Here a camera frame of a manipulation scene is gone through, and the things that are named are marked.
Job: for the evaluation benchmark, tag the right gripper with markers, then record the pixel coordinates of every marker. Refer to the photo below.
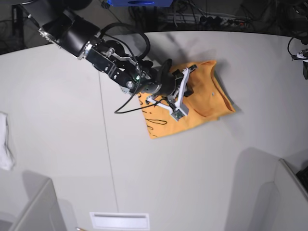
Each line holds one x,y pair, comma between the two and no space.
171,84

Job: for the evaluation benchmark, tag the yellow T-shirt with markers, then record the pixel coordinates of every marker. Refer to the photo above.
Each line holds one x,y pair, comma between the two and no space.
208,103

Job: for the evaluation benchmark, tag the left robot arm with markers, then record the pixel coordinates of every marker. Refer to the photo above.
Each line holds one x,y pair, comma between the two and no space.
301,8

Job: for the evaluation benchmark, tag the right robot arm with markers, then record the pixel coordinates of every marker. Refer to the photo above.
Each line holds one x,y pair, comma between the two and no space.
59,23

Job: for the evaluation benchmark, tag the blue grey device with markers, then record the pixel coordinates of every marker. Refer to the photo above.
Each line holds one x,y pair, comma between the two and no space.
135,3

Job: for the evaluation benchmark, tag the white cloth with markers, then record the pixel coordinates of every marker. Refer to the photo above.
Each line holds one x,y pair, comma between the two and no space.
7,160

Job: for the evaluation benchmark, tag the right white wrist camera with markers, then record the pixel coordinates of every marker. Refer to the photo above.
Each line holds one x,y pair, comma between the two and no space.
176,108

